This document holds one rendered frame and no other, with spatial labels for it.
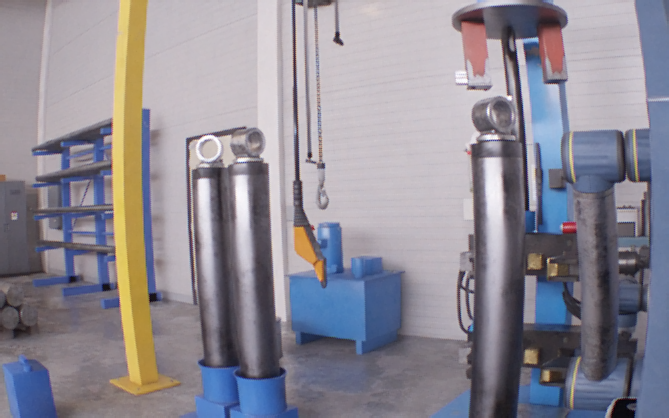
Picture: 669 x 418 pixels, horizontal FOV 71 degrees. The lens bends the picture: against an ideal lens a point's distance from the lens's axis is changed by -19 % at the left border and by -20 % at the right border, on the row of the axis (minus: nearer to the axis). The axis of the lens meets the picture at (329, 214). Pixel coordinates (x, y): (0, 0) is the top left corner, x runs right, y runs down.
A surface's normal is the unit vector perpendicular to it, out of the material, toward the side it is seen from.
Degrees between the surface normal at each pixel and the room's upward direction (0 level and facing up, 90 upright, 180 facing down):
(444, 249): 90
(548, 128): 90
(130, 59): 90
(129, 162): 90
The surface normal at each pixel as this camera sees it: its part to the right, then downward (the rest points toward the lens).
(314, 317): -0.62, 0.04
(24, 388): 0.73, -0.01
